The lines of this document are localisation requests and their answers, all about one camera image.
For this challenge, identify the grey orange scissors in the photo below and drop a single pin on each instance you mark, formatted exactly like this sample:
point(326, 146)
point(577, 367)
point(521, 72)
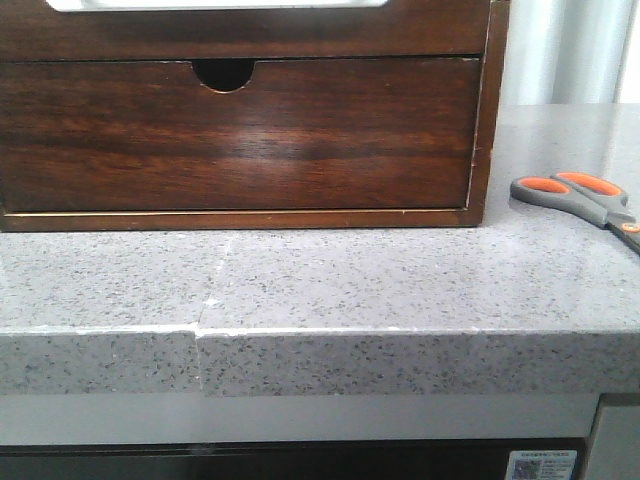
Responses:
point(595, 200)

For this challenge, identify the wooden drawer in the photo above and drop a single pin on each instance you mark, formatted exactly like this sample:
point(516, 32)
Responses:
point(34, 31)
point(301, 134)

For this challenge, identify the dark wooden drawer cabinet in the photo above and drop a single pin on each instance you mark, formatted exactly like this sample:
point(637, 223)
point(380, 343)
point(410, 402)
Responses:
point(226, 75)

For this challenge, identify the black appliance under counter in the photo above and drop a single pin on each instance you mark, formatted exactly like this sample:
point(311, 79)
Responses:
point(374, 459)

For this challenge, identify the grey pleated curtain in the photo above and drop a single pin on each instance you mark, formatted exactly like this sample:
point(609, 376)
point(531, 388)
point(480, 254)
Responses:
point(572, 52)

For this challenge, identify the white QR code sticker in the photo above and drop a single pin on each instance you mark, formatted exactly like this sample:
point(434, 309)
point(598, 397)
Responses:
point(541, 465)

